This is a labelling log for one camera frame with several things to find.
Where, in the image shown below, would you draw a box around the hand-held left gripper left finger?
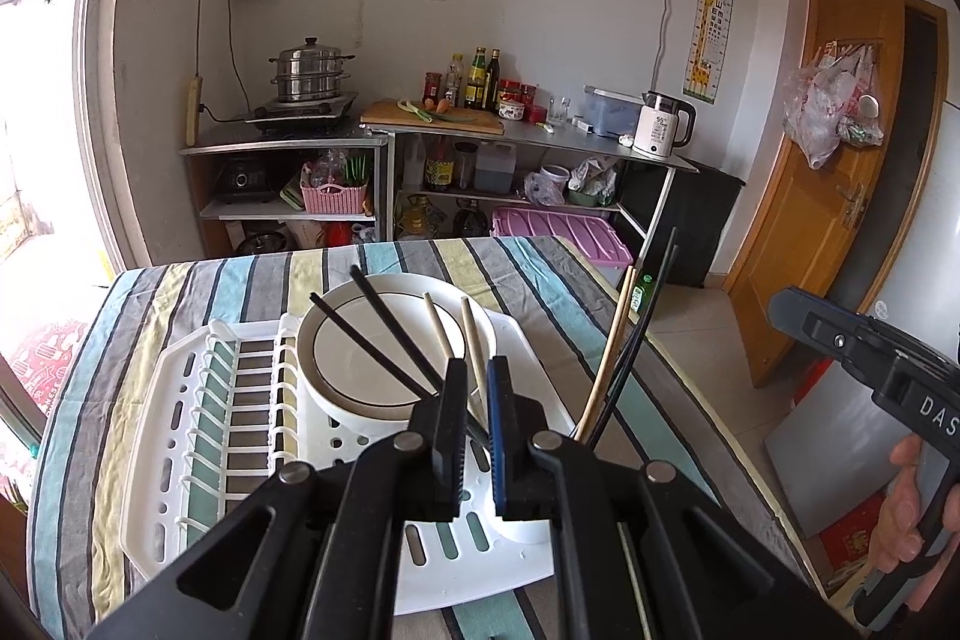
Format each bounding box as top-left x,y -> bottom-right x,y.
90,356 -> 470,640

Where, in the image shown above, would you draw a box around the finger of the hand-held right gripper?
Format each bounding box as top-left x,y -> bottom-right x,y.
769,286 -> 901,398

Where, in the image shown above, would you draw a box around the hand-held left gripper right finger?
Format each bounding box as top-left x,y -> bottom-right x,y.
486,355 -> 863,640

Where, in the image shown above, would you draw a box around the wooden chopstick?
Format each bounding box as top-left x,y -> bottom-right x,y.
574,269 -> 629,442
422,293 -> 455,362
459,296 -> 490,412
609,267 -> 639,371

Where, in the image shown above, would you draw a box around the person's right hand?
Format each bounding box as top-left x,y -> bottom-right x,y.
868,432 -> 931,575

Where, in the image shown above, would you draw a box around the wooden door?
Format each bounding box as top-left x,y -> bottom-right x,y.
724,0 -> 950,387

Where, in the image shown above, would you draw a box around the grey flat panel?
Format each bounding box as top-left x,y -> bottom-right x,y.
765,355 -> 938,537

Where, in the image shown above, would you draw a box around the red cardboard box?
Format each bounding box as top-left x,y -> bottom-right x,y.
817,494 -> 890,575

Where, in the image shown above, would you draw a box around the white refrigerator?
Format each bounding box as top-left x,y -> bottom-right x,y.
825,100 -> 960,330

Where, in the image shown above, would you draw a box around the black cabinet panel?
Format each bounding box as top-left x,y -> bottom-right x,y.
619,158 -> 746,289

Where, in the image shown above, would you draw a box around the plastic bags on door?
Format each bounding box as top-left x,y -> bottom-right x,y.
784,40 -> 887,170

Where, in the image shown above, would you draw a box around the white plastic dish rack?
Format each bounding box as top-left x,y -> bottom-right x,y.
120,310 -> 578,617

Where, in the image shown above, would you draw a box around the pink lidded storage box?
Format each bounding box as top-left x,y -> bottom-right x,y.
491,206 -> 635,271

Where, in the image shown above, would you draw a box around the cooking oil bottle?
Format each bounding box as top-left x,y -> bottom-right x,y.
452,199 -> 489,241
396,195 -> 444,243

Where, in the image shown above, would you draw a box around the white electric kettle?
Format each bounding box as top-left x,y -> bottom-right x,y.
631,90 -> 698,160

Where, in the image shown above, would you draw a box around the green bowl with bag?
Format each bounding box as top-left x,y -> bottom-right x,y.
568,156 -> 620,208

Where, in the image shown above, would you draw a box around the clear plastic bag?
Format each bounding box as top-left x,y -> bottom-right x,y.
523,170 -> 565,207

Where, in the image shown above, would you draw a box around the pink plastic basket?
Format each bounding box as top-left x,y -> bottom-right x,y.
300,164 -> 371,214

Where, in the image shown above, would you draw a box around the white plastic jug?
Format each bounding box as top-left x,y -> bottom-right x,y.
474,141 -> 519,196

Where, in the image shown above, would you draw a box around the red cap sauce bottle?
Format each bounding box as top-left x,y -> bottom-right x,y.
424,137 -> 455,192

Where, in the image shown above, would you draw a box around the plastic container with blue lid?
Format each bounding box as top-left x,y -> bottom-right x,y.
583,85 -> 646,138

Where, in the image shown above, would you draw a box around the wooden cutting board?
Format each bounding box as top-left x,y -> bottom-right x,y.
360,100 -> 506,137

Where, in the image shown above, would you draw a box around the black kitchen appliance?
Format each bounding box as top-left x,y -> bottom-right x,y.
215,154 -> 275,205

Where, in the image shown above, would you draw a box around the green onion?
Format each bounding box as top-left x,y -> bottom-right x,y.
397,98 -> 478,123

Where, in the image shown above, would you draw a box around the metal kitchen counter shelf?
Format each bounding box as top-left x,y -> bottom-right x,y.
178,119 -> 702,270

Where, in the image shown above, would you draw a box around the black gas stove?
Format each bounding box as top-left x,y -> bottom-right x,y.
244,92 -> 359,133

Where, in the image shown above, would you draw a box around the yellow label sauce bottle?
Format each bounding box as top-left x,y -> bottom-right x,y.
465,47 -> 487,110

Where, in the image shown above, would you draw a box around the red patterned mat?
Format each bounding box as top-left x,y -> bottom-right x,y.
7,321 -> 92,402

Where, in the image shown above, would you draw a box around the steel steamer pot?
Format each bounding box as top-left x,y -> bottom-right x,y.
268,37 -> 356,105

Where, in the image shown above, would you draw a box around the glass sliding door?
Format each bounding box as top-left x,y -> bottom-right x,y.
0,0 -> 155,431

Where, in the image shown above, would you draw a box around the giraffe wall poster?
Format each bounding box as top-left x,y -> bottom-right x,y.
682,0 -> 735,103

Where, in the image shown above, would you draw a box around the power strip with cable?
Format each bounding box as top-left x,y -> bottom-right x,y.
184,0 -> 252,148

